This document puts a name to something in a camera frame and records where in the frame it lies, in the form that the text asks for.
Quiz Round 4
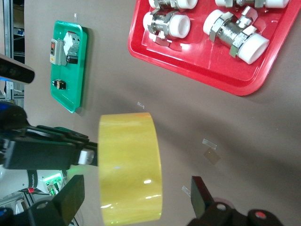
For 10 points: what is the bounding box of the white circuit breaker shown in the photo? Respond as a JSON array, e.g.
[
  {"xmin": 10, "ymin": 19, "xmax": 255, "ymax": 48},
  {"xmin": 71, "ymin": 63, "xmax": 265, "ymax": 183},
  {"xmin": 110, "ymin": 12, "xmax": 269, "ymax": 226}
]
[{"xmin": 61, "ymin": 31, "xmax": 80, "ymax": 57}]

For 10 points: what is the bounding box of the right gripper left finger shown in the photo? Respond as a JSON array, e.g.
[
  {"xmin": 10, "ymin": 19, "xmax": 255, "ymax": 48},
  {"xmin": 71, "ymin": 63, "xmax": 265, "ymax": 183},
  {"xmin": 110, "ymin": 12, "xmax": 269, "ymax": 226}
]
[{"xmin": 27, "ymin": 174, "xmax": 86, "ymax": 226}]

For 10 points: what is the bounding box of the small black gold connector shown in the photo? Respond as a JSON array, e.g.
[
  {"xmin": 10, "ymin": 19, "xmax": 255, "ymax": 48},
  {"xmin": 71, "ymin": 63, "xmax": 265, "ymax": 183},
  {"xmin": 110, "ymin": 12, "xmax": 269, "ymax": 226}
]
[{"xmin": 52, "ymin": 79, "xmax": 67, "ymax": 91}]

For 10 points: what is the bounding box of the green plastic tray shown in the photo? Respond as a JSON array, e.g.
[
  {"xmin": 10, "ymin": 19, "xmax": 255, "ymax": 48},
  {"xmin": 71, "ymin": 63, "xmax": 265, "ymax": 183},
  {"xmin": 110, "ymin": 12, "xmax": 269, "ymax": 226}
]
[{"xmin": 49, "ymin": 20, "xmax": 89, "ymax": 114}]

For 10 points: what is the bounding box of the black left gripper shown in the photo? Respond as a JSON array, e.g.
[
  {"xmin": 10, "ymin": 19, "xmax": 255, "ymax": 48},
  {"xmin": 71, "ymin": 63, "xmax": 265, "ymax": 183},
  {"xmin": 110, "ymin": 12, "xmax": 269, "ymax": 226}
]
[{"xmin": 0, "ymin": 110, "xmax": 98, "ymax": 170}]

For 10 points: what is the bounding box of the yellow tape roll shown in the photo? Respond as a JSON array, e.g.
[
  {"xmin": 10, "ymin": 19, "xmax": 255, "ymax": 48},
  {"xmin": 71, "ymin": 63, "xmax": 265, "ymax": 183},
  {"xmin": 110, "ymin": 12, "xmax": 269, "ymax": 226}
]
[{"xmin": 97, "ymin": 112, "xmax": 163, "ymax": 224}]

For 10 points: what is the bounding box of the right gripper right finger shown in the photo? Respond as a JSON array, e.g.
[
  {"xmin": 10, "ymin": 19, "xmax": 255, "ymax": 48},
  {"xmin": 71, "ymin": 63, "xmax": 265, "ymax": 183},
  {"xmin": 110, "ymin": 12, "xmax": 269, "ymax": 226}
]
[{"xmin": 188, "ymin": 176, "xmax": 238, "ymax": 226}]

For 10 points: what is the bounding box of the brown square patch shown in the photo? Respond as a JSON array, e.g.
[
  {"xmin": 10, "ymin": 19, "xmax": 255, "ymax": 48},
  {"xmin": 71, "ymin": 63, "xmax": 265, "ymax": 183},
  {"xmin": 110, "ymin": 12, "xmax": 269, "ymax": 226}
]
[{"xmin": 203, "ymin": 149, "xmax": 222, "ymax": 165}]

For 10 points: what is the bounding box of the white-capped metal pipe fitting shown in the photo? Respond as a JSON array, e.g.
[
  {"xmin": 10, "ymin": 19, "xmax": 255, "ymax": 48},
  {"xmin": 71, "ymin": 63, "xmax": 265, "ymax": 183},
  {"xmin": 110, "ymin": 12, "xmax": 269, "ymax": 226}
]
[
  {"xmin": 203, "ymin": 6, "xmax": 270, "ymax": 65},
  {"xmin": 214, "ymin": 0, "xmax": 291, "ymax": 9},
  {"xmin": 148, "ymin": 0, "xmax": 198, "ymax": 10},
  {"xmin": 142, "ymin": 9, "xmax": 191, "ymax": 46}
]

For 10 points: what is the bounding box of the red tray with fittings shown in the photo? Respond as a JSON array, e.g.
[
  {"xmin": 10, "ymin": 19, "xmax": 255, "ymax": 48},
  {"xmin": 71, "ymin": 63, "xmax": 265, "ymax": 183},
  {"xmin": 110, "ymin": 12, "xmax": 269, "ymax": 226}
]
[{"xmin": 127, "ymin": 0, "xmax": 301, "ymax": 97}]

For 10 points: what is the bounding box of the grey push-button switch box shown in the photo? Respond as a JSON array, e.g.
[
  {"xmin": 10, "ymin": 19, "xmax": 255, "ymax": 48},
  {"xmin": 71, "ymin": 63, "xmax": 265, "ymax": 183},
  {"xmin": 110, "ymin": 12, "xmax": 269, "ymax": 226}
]
[{"xmin": 49, "ymin": 38, "xmax": 66, "ymax": 66}]

